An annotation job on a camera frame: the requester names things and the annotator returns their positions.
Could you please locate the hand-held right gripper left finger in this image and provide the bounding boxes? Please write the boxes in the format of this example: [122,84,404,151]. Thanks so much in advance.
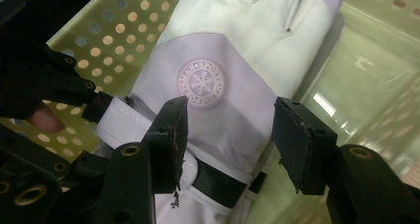
[95,95,189,224]

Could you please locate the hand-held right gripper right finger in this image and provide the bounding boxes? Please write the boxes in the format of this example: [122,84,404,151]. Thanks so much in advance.
[271,96,420,224]

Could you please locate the light green perforated plastic basket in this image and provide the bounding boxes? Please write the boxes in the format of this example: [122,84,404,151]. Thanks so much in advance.
[0,0,420,224]

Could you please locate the white and purple glove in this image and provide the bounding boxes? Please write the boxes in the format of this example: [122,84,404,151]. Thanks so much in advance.
[93,0,347,224]

